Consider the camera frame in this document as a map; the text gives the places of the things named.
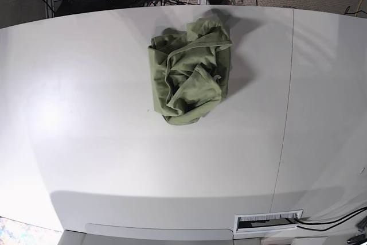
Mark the green T-shirt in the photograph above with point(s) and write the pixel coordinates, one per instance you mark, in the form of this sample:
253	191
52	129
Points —
189	71

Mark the white cable grommet tray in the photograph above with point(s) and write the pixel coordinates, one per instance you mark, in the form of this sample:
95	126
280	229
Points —
266	222

